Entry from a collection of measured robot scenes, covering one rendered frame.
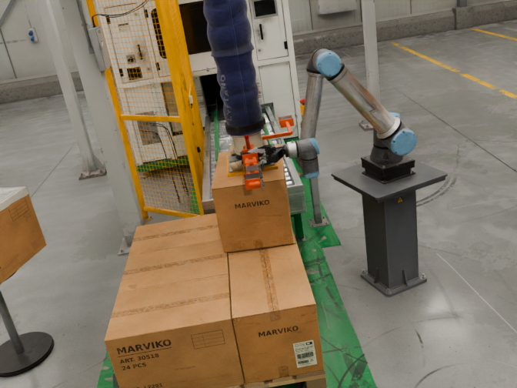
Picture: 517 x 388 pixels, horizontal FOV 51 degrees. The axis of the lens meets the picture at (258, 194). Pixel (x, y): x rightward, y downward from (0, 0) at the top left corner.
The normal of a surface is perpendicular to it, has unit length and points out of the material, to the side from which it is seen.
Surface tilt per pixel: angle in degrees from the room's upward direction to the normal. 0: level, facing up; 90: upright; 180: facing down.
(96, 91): 90
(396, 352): 0
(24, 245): 90
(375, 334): 0
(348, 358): 0
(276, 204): 90
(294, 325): 90
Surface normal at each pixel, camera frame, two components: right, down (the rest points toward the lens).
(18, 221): 0.96, -0.04
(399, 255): 0.40, 0.31
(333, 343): -0.15, -0.91
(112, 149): 0.07, 0.39
